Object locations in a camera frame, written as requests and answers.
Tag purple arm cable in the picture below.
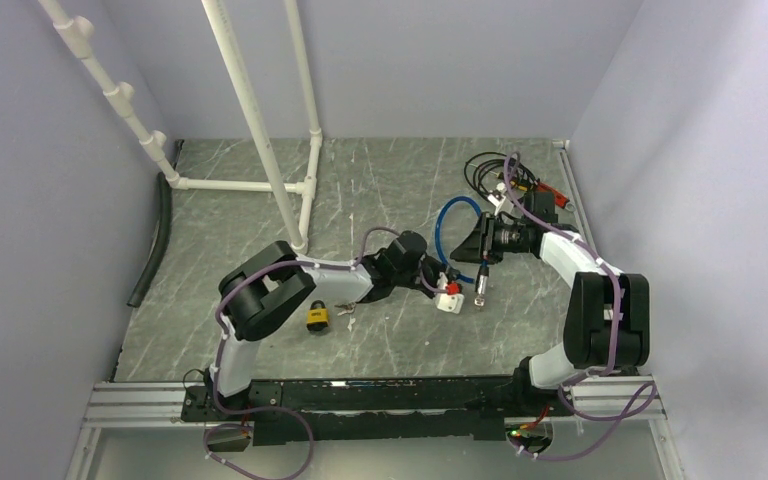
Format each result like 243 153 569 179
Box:
202 226 452 480
501 152 657 464

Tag keys of yellow padlock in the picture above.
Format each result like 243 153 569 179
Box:
335 302 357 316

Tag blue cable lock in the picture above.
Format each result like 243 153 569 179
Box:
432 194 489 313

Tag red handled wrench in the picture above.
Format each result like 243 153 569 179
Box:
539 183 576 212

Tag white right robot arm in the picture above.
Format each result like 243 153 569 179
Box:
449 191 651 415

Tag white PVC pipe frame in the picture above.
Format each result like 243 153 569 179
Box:
39 0 324 254

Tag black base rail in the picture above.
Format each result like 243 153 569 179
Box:
181 371 571 446

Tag yellow black screwdriver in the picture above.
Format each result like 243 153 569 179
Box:
510 176 539 192

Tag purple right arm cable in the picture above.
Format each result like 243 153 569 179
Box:
501 152 657 464

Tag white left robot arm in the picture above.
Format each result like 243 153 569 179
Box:
207 230 464 420

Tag aluminium extrusion frame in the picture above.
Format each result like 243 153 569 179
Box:
81 376 684 479

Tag black coiled cable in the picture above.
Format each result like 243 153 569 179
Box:
463 151 539 200

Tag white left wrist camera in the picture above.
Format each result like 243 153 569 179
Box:
434 279 464 315

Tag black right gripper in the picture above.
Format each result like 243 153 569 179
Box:
450 212 530 265

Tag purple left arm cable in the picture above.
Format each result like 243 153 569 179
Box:
202 226 452 480

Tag yellow padlock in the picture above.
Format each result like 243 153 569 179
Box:
305 300 330 334

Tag black corrugated hose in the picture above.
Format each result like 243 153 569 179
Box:
126 172 175 309

